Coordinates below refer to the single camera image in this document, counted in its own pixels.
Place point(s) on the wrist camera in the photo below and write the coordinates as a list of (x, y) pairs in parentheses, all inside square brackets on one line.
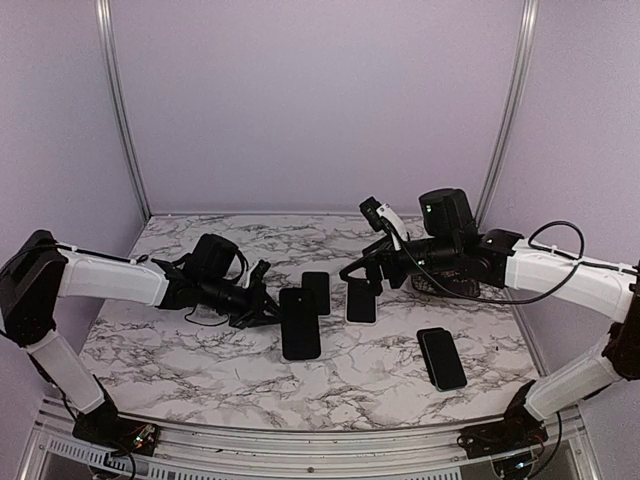
[(381, 217), (256, 273)]

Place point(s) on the front aluminium rail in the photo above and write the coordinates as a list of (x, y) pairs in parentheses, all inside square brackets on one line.
[(192, 451)]

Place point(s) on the black phone with silver edge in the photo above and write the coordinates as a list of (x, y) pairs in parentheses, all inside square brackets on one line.
[(361, 302)]

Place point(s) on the right aluminium frame post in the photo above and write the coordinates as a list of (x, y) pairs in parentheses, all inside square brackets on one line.
[(514, 94)]

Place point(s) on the black floral cloth mat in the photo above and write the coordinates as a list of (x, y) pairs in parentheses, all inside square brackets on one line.
[(448, 284)]

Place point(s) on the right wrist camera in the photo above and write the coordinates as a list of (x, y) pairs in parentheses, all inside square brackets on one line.
[(381, 217)]

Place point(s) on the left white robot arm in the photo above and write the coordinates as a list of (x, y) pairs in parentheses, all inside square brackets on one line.
[(44, 272)]

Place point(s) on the left aluminium frame post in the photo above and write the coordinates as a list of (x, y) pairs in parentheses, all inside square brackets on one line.
[(116, 91)]

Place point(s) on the black phone with camera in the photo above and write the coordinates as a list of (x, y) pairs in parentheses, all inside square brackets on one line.
[(300, 333)]

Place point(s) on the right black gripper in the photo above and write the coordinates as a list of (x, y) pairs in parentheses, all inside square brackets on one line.
[(372, 261)]

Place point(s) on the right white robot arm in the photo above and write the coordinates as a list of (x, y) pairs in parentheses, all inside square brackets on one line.
[(547, 265)]

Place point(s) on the black phone case near right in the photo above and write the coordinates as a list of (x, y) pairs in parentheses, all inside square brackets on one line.
[(423, 334)]

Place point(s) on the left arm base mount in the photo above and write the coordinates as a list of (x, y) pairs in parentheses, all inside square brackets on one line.
[(105, 427)]

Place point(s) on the aluminium frame post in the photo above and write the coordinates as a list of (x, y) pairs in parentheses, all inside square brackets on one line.
[(514, 94), (116, 91)]

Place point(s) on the black phone teal edge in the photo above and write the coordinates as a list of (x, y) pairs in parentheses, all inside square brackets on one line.
[(444, 362)]

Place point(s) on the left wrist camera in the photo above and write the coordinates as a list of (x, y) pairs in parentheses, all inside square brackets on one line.
[(256, 273)]

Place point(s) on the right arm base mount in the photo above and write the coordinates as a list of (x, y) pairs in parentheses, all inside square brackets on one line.
[(516, 430)]

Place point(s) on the lavender phone case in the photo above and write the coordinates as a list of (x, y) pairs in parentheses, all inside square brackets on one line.
[(327, 300)]

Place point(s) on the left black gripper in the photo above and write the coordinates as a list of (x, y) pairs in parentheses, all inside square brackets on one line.
[(253, 314)]

